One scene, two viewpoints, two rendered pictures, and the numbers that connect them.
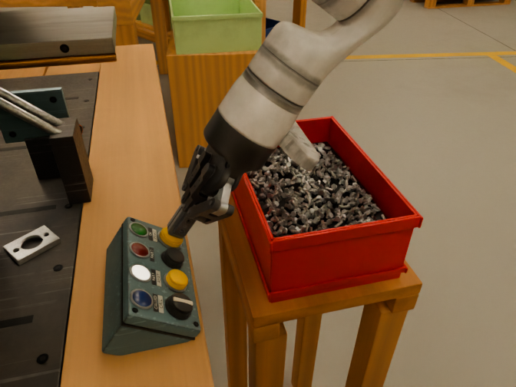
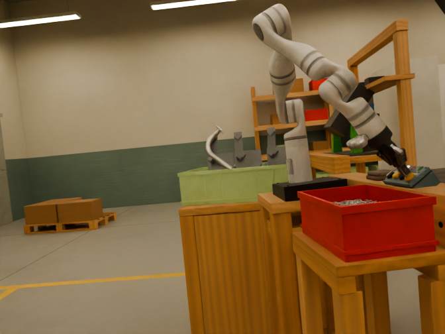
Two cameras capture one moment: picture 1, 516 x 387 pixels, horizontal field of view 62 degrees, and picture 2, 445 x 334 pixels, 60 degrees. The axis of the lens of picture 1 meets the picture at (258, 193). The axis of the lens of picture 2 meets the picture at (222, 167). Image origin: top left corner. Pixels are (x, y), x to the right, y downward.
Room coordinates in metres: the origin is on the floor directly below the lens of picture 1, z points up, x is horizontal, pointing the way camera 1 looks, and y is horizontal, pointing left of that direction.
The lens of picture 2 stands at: (1.57, -0.24, 1.06)
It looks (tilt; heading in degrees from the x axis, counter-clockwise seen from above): 3 degrees down; 189
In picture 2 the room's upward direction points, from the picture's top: 5 degrees counter-clockwise
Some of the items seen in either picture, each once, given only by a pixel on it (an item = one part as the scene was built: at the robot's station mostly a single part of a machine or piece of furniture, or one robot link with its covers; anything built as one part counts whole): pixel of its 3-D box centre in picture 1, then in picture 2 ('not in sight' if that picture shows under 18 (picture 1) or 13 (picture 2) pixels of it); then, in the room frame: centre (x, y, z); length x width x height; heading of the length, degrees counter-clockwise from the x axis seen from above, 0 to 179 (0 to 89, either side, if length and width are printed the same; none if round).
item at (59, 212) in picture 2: not in sight; (71, 213); (-4.27, -3.82, 0.22); 1.20 x 0.81 x 0.44; 91
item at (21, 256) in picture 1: (32, 244); not in sight; (0.40, 0.29, 0.90); 0.06 x 0.04 x 0.01; 140
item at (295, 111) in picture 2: not in sight; (293, 121); (-0.02, -0.20, 1.15); 0.09 x 0.09 x 0.17; 87
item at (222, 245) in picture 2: not in sight; (255, 268); (-0.51, -0.46, 0.39); 0.68 x 0.52 x 0.79; 95
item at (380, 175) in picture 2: not in sight; (381, 175); (0.12, 0.09, 0.91); 0.10 x 0.08 x 0.03; 12
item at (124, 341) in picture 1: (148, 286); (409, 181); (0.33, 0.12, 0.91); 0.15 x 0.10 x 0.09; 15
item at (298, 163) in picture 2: not in sight; (298, 160); (-0.01, -0.19, 0.99); 0.09 x 0.09 x 0.17; 10
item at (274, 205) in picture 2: not in sight; (302, 199); (-0.01, -0.19, 0.83); 0.32 x 0.32 x 0.04; 12
